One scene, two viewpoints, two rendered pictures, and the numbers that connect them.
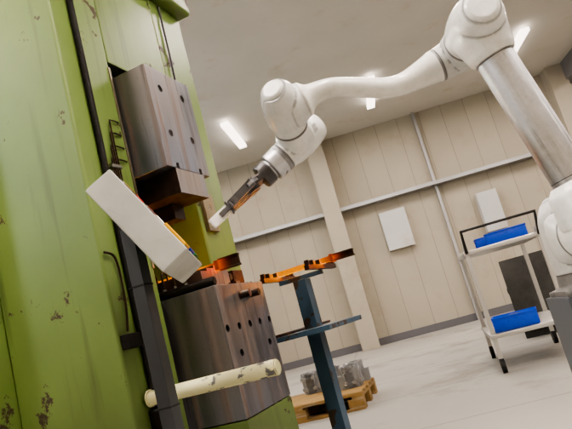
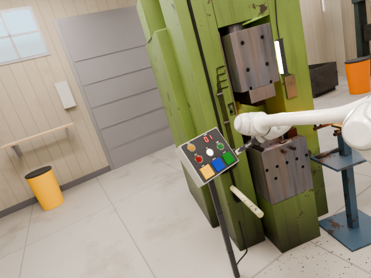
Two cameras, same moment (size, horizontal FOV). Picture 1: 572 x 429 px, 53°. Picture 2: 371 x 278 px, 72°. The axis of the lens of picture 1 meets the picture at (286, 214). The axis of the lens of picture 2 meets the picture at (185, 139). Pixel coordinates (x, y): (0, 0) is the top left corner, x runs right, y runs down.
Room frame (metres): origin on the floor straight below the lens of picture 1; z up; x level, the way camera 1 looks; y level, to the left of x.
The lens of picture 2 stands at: (0.65, -0.93, 1.66)
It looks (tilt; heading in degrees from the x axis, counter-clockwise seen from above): 16 degrees down; 60
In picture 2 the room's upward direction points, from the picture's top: 16 degrees counter-clockwise
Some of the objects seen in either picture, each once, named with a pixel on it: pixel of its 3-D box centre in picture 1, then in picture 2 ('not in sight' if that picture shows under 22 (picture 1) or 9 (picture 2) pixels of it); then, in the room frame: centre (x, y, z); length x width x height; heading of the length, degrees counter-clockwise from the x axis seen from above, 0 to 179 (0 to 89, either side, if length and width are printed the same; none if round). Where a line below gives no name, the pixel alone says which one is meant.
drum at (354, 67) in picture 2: not in sight; (358, 75); (6.93, 1.80, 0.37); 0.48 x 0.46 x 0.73; 84
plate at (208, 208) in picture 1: (208, 212); (290, 86); (2.41, 0.32, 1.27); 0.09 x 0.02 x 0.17; 160
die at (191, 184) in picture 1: (147, 201); (248, 91); (2.14, 0.50, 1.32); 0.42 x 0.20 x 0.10; 70
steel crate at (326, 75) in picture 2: not in sight; (311, 80); (7.03, 2.97, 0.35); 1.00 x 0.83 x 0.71; 84
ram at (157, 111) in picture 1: (140, 143); (247, 59); (2.18, 0.49, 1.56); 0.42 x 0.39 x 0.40; 70
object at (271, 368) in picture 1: (211, 383); (245, 199); (1.72, 0.34, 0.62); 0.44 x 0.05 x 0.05; 70
